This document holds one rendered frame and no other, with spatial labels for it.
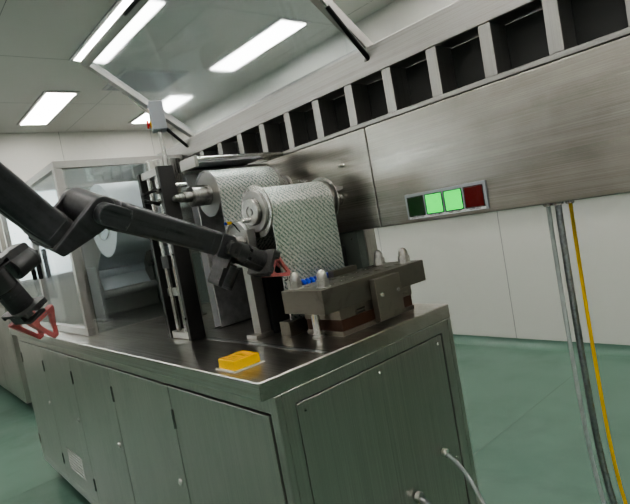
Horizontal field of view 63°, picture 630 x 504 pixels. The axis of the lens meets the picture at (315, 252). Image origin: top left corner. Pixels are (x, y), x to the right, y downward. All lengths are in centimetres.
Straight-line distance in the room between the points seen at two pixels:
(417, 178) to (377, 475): 77
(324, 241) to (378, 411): 51
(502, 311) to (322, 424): 308
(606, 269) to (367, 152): 248
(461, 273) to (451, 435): 279
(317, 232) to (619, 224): 252
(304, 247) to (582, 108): 76
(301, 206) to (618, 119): 79
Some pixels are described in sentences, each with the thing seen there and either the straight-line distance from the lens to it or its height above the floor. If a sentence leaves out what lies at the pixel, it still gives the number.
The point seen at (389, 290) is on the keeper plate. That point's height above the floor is 98.
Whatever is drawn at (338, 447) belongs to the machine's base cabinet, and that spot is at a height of 69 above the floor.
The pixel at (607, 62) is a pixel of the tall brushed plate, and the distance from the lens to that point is 122.
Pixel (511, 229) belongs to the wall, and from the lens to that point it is 396.
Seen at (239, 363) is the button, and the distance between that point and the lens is 117.
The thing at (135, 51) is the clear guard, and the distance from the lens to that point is 209.
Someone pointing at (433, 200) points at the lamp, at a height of 119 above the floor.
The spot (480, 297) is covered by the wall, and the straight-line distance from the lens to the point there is 420.
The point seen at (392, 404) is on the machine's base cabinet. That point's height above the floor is 71.
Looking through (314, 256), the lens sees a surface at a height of 109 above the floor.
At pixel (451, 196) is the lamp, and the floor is 119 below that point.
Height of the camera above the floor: 120
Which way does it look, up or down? 4 degrees down
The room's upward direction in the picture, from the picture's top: 10 degrees counter-clockwise
